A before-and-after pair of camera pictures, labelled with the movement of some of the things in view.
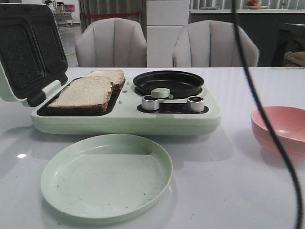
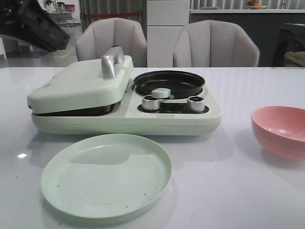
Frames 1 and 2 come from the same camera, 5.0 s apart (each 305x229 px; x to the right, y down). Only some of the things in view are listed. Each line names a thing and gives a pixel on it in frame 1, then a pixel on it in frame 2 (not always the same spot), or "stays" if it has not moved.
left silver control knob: x=150 y=103 stays
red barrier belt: x=110 y=14 stays
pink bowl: x=288 y=124 stays
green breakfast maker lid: x=33 y=60 → x=101 y=82
